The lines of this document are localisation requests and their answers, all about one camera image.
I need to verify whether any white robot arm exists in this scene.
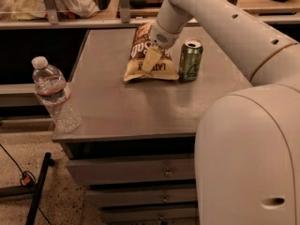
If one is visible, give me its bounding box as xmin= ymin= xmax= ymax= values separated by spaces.
xmin=150 ymin=0 xmax=300 ymax=225

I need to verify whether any grey metal drawer cabinet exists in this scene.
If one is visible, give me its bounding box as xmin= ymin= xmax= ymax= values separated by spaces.
xmin=53 ymin=27 xmax=250 ymax=212

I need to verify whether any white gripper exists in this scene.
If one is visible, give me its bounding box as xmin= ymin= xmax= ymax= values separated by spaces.
xmin=142 ymin=20 xmax=180 ymax=74

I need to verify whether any bottom grey drawer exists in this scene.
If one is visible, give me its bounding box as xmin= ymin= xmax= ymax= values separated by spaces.
xmin=100 ymin=202 xmax=198 ymax=224

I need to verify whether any black stand leg left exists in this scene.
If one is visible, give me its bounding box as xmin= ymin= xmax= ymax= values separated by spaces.
xmin=0 ymin=152 xmax=55 ymax=225

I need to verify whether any top grey drawer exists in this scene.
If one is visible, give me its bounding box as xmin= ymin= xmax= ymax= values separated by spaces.
xmin=67 ymin=155 xmax=195 ymax=186

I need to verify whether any clear plastic water bottle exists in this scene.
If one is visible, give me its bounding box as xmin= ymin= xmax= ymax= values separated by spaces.
xmin=31 ymin=56 xmax=82 ymax=132

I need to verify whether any white cloth on shelf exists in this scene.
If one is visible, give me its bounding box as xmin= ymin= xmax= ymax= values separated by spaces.
xmin=0 ymin=0 xmax=99 ymax=21

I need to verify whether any black cable with orange clip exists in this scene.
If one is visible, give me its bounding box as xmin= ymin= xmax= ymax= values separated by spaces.
xmin=0 ymin=143 xmax=54 ymax=225

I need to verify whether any grey drawer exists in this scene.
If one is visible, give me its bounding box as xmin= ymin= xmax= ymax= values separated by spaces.
xmin=85 ymin=184 xmax=197 ymax=208
xmin=67 ymin=155 xmax=195 ymax=186
xmin=100 ymin=202 xmax=198 ymax=224

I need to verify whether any grey metal shelf rail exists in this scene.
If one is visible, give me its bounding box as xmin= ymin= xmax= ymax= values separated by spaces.
xmin=0 ymin=0 xmax=300 ymax=23

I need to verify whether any brown chip bag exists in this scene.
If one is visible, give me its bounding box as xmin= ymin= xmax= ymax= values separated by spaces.
xmin=124 ymin=22 xmax=179 ymax=82

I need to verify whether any middle grey drawer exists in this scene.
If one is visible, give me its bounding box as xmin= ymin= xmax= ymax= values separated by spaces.
xmin=85 ymin=184 xmax=197 ymax=208

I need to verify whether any green soda can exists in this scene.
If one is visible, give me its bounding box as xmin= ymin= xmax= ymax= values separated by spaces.
xmin=179 ymin=38 xmax=203 ymax=82

